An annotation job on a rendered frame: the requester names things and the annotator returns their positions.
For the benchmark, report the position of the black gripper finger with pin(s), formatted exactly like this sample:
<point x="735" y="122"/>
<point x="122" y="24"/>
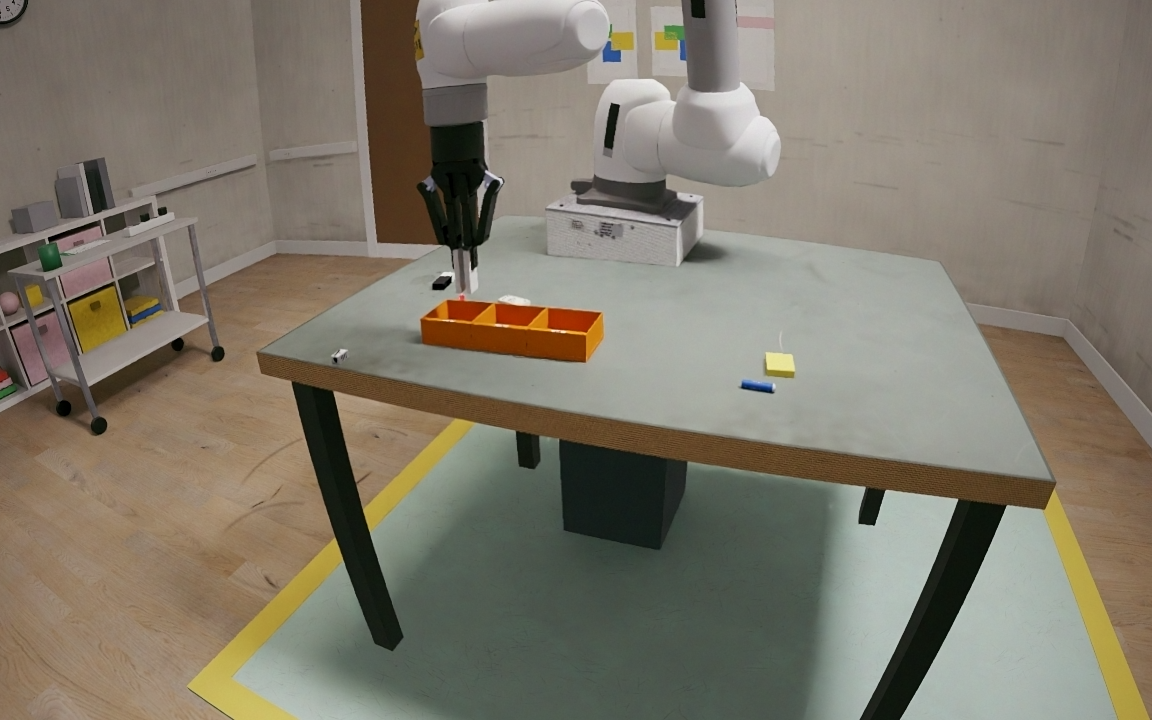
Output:
<point x="473" y="236"/>
<point x="446" y="236"/>

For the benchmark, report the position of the blue battery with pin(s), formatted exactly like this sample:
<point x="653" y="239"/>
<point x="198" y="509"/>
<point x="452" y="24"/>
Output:
<point x="758" y="385"/>

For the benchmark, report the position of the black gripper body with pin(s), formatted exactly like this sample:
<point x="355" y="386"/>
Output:
<point x="449" y="146"/>

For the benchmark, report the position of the orange three-compartment tray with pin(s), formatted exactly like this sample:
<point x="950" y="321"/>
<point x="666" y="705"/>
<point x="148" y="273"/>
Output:
<point x="461" y="327"/>

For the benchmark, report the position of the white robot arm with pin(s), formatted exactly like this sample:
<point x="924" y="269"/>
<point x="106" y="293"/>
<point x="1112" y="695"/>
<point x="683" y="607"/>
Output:
<point x="714" y="136"/>

